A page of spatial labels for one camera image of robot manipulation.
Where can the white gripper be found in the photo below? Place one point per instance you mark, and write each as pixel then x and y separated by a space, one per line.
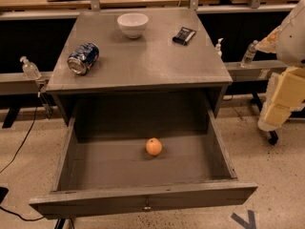
pixel 293 40

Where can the open grey top drawer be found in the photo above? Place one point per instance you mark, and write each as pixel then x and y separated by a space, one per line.
pixel 105 168

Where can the clear plastic water bottle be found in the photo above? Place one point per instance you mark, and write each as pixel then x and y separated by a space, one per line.
pixel 249 55

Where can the clear sanitizer pump bottle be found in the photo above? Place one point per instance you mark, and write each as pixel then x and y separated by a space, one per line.
pixel 30 69

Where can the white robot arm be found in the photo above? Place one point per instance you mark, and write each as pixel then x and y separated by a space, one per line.
pixel 287 41

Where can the grey cabinet counter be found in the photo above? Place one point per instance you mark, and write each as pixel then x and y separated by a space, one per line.
pixel 152 61

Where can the black snack packet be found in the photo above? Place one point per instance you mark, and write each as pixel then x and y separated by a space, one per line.
pixel 184 36

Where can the blue soda can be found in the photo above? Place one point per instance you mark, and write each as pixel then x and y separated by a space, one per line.
pixel 83 57

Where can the orange fruit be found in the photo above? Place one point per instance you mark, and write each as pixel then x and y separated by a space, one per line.
pixel 154 147

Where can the small white pump bottle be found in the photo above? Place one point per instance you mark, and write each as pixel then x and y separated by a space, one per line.
pixel 218 47

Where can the white ceramic bowl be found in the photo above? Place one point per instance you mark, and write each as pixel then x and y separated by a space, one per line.
pixel 133 24

